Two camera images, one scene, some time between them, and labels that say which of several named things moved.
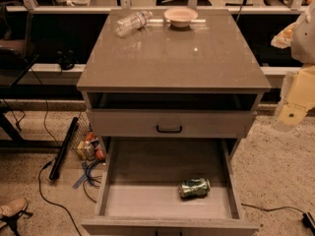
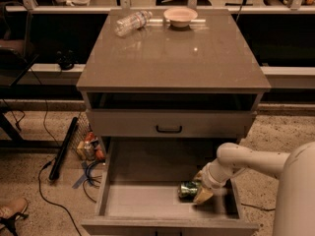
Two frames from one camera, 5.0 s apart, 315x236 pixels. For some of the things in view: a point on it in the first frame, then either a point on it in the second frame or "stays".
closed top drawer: (171, 122) stays
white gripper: (304, 43) -> (208, 177)
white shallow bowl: (180, 17) stays
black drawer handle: (168, 131) stays
